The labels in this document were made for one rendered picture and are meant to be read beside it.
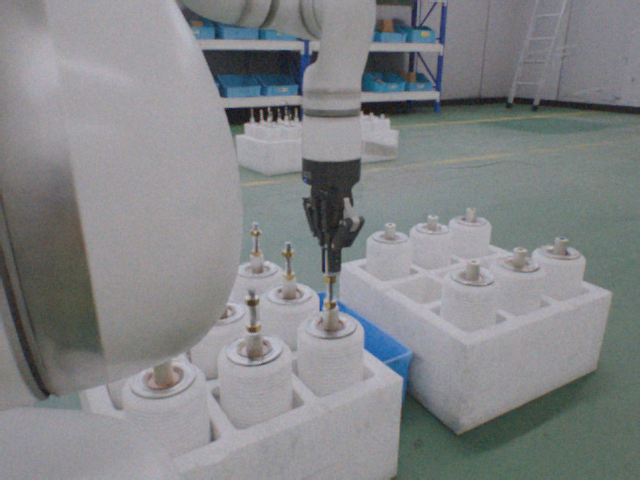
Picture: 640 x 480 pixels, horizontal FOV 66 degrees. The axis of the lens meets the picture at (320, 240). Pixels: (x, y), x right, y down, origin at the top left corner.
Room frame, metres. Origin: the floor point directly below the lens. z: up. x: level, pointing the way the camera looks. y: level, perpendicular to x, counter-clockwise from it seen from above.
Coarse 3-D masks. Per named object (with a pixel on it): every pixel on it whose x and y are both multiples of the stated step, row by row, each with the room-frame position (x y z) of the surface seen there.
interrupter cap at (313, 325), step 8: (320, 312) 0.66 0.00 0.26; (312, 320) 0.64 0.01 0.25; (320, 320) 0.64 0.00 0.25; (344, 320) 0.64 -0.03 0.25; (352, 320) 0.63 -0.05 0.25; (304, 328) 0.61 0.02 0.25; (312, 328) 0.61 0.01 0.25; (320, 328) 0.62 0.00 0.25; (344, 328) 0.61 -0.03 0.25; (352, 328) 0.61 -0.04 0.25; (312, 336) 0.60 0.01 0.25; (320, 336) 0.59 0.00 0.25; (328, 336) 0.59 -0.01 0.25; (336, 336) 0.59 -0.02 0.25; (344, 336) 0.59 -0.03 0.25
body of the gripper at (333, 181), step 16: (304, 160) 0.61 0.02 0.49; (304, 176) 0.61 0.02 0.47; (320, 176) 0.59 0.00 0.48; (336, 176) 0.59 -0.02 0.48; (352, 176) 0.60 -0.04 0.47; (320, 192) 0.63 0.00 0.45; (336, 192) 0.59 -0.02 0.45; (320, 208) 0.63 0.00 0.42; (336, 208) 0.59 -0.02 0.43; (336, 224) 0.60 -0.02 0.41
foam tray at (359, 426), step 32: (384, 384) 0.59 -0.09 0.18; (224, 416) 0.52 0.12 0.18; (288, 416) 0.52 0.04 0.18; (320, 416) 0.53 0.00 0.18; (352, 416) 0.55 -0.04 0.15; (384, 416) 0.58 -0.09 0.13; (224, 448) 0.46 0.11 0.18; (256, 448) 0.48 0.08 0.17; (288, 448) 0.50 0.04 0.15; (320, 448) 0.53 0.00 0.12; (352, 448) 0.55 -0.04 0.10; (384, 448) 0.59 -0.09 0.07
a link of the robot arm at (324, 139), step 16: (304, 128) 0.61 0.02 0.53; (320, 128) 0.59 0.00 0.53; (336, 128) 0.59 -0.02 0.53; (352, 128) 0.60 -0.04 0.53; (304, 144) 0.61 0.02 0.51; (320, 144) 0.59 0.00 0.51; (336, 144) 0.59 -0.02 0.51; (352, 144) 0.60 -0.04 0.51; (368, 144) 0.62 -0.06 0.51; (384, 144) 0.61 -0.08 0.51; (320, 160) 0.59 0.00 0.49; (336, 160) 0.59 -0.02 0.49; (352, 160) 0.60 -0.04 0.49
